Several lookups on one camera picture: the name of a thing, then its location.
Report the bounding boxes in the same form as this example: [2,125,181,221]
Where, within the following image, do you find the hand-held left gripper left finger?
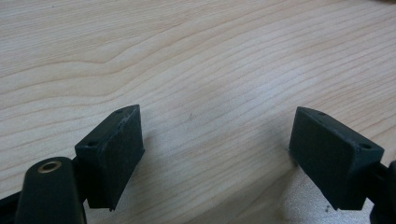
[74,104,146,213]

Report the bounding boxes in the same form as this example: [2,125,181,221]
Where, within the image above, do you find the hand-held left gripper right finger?
[288,105,386,211]

